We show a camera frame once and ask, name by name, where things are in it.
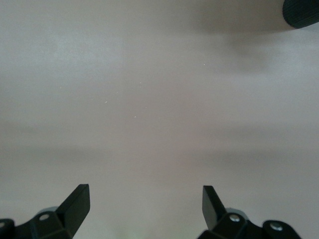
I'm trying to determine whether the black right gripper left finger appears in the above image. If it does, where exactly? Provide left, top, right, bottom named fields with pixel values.
left=0, top=184, right=90, bottom=239

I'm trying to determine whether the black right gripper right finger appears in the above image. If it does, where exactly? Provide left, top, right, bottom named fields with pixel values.
left=198, top=185, right=302, bottom=239

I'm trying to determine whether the black ribbed vase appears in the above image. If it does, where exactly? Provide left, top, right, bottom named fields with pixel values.
left=282, top=0, right=319, bottom=29

